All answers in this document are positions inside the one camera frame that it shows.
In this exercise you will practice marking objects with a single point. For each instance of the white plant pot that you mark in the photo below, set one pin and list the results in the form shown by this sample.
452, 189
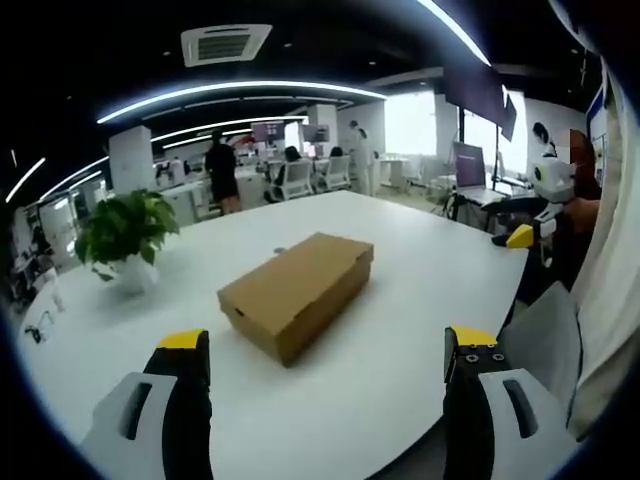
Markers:
136, 272

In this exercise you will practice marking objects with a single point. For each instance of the open laptop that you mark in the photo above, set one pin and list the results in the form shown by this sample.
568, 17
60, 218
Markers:
472, 172

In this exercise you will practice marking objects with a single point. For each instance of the person's white clothing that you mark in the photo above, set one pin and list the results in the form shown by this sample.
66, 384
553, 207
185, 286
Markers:
600, 250

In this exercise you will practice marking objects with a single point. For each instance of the grey chair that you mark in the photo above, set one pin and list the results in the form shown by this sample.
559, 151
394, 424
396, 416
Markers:
542, 332

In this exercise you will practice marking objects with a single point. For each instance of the brown cardboard shoe box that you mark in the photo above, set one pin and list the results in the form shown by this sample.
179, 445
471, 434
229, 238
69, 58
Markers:
300, 295

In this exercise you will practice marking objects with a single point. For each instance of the white office chair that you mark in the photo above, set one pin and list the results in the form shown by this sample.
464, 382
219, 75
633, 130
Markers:
337, 172
298, 179

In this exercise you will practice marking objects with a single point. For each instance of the green potted plant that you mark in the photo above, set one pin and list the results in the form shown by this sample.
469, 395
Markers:
127, 227

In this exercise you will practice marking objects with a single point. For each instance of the hanging dark display screen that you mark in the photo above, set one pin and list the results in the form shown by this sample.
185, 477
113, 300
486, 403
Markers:
475, 92

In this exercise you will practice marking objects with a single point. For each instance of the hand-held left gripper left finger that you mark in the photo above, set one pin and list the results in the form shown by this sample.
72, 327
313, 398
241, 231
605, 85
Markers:
150, 415

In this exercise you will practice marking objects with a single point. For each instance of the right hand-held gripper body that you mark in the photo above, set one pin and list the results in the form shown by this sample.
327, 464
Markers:
550, 187

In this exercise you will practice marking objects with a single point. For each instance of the ceiling air conditioner vent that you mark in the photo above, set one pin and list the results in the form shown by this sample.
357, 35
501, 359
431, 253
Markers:
225, 45

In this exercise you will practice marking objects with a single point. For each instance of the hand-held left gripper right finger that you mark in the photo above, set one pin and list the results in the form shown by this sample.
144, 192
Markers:
495, 415

